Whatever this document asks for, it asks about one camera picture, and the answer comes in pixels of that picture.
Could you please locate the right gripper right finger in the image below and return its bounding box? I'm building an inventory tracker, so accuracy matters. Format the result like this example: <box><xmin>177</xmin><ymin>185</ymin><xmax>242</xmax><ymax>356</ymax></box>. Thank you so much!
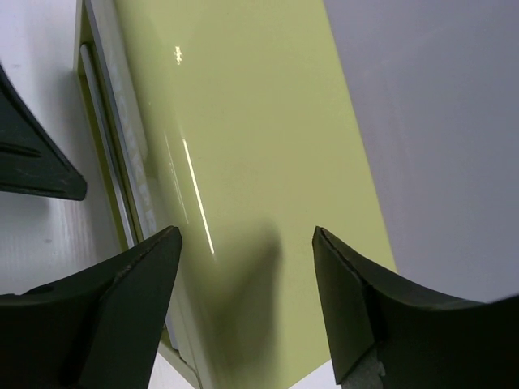
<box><xmin>312</xmin><ymin>227</ymin><xmax>518</xmax><ymax>388</ymax></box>

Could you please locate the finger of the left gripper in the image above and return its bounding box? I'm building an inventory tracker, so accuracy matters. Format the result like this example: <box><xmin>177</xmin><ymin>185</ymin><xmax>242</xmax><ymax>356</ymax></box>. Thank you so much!
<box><xmin>0</xmin><ymin>71</ymin><xmax>88</xmax><ymax>201</ymax></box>

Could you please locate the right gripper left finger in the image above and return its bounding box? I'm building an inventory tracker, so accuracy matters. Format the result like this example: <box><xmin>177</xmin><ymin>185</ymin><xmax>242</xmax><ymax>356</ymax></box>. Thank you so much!
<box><xmin>1</xmin><ymin>226</ymin><xmax>182</xmax><ymax>388</ymax></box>

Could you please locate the drawer of chest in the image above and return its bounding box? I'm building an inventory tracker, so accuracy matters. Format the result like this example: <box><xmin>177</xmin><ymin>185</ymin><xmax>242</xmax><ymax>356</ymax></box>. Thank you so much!
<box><xmin>74</xmin><ymin>1</ymin><xmax>158</xmax><ymax>247</ymax></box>

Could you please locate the green metal drawer chest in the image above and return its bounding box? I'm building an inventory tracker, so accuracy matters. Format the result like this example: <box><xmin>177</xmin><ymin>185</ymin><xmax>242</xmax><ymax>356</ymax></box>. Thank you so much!
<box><xmin>73</xmin><ymin>0</ymin><xmax>398</xmax><ymax>389</ymax></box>

